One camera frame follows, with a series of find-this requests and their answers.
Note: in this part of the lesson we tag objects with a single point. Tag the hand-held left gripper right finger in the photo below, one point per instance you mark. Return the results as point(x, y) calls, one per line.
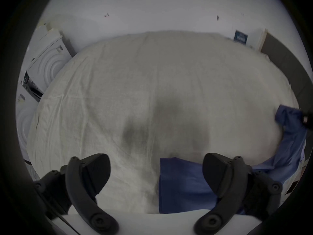
point(229, 180)

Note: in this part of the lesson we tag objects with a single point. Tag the white washing machine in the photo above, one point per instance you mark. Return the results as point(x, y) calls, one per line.
point(50, 61)
point(24, 128)

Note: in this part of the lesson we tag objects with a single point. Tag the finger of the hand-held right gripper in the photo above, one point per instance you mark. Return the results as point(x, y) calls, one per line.
point(307, 116)

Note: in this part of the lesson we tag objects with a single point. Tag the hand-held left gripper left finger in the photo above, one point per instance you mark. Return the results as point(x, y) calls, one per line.
point(80, 180)

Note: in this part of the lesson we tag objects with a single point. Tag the dark padded headboard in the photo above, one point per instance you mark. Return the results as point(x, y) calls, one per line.
point(288, 60)

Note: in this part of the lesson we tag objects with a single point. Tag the blue shirt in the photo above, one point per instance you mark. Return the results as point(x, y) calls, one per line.
point(185, 185)

